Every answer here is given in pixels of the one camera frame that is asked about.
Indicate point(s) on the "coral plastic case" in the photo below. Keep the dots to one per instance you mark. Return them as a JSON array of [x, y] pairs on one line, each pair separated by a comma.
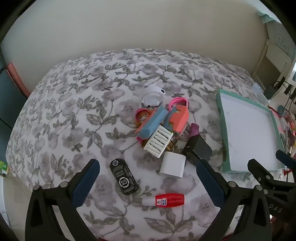
[[179, 118]]

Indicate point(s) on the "white shelf unit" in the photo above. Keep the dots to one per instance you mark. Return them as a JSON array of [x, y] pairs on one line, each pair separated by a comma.
[[275, 60]]

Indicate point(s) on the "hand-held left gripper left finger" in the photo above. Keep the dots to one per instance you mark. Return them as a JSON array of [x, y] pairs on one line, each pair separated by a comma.
[[85, 183]]

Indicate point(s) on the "mint green cloth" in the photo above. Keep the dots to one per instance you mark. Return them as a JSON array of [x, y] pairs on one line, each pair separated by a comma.
[[266, 17]]

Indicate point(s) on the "pink smartwatch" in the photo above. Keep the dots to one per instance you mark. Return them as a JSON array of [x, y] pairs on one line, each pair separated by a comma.
[[178, 100]]

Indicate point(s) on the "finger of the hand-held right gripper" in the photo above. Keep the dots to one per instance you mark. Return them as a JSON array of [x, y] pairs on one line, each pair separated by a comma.
[[255, 168], [285, 158]]

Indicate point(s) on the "white power strip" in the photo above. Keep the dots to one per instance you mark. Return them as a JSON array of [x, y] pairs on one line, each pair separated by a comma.
[[259, 91]]

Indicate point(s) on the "gold patterned lighter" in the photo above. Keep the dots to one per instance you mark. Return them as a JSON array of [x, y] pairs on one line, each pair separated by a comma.
[[171, 144]]

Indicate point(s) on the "black charger plug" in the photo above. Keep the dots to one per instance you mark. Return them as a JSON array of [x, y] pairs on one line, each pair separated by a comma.
[[200, 146]]

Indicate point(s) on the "black power adapter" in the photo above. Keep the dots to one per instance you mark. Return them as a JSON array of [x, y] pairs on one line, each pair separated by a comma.
[[270, 91]]

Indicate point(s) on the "black toy car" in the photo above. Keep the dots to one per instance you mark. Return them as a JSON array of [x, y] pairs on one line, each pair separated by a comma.
[[122, 176]]

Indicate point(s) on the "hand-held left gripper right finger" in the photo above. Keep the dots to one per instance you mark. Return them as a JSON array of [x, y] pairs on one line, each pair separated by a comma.
[[210, 183]]

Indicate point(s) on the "purple lighter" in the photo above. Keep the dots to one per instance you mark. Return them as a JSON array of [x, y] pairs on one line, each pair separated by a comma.
[[194, 129]]

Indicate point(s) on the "green packet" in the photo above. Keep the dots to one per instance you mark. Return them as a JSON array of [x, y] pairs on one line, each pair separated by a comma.
[[3, 166]]

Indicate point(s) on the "red glue bottle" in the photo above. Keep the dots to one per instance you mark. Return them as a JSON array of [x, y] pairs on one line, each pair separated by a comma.
[[170, 199]]

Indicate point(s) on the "brown dog figurine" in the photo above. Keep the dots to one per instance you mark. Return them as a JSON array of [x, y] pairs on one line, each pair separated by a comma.
[[143, 117]]

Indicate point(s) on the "blue and pink toy block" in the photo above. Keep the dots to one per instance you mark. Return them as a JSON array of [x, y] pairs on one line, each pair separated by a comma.
[[153, 124]]

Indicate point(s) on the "white earbuds case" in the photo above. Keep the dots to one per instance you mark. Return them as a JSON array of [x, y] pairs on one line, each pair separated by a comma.
[[151, 98]]

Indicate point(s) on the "white plastic clip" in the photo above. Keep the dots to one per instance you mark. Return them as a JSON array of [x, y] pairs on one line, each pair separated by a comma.
[[157, 141]]

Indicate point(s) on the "white charger plug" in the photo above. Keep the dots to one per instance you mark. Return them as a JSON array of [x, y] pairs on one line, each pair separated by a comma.
[[171, 165]]

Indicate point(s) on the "colourful cylinder tin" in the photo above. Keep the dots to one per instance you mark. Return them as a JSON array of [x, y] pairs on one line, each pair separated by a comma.
[[281, 110]]

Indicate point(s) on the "smartphone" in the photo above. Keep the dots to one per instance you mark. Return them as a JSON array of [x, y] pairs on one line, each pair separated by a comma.
[[291, 136]]

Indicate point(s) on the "teal rimmed white tray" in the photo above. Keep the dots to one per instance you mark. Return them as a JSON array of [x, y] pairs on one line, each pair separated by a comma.
[[247, 134]]

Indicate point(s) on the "pink and white crochet mat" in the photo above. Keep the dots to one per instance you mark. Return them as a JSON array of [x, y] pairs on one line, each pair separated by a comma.
[[276, 115]]

